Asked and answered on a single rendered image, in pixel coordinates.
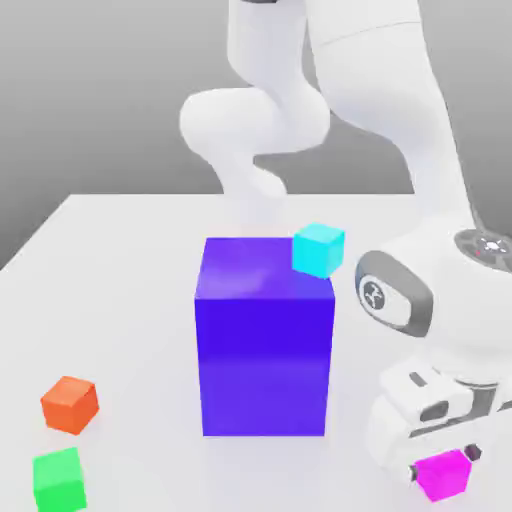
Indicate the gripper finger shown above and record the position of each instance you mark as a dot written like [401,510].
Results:
[474,452]
[413,473]

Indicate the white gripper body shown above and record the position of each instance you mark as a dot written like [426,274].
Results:
[394,436]

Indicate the small magenta cube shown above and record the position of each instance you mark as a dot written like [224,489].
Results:
[442,476]

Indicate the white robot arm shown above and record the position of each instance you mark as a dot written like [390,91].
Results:
[372,88]

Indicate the small cyan cube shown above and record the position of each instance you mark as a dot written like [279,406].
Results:
[318,252]

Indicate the small orange cube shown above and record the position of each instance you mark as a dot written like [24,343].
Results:
[70,406]

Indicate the small green cube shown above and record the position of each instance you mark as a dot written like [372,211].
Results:
[59,482]

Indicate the large blue box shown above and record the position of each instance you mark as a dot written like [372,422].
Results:
[264,352]

